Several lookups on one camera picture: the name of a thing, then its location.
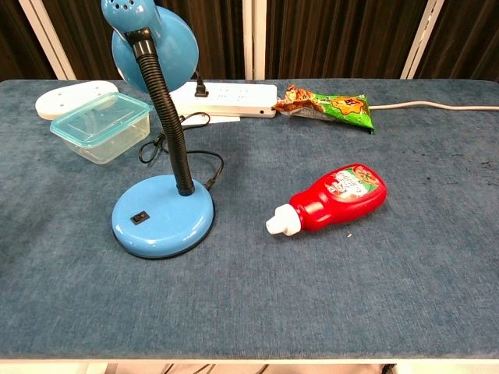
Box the blue gooseneck desk lamp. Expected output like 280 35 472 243
101 0 216 260

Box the red ketchup squeeze bottle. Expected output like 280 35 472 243
265 163 388 238

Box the white power strip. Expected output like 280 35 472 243
169 80 278 119

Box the blue table cloth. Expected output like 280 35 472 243
0 79 499 360

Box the green snack bag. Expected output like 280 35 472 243
272 83 376 136

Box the clear container with teal lid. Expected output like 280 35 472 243
49 91 153 166

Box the white oval plastic board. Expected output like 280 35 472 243
34 79 120 122

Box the thin black cable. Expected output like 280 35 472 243
138 69 225 191

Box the grey power strip cable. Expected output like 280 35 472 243
368 100 499 113

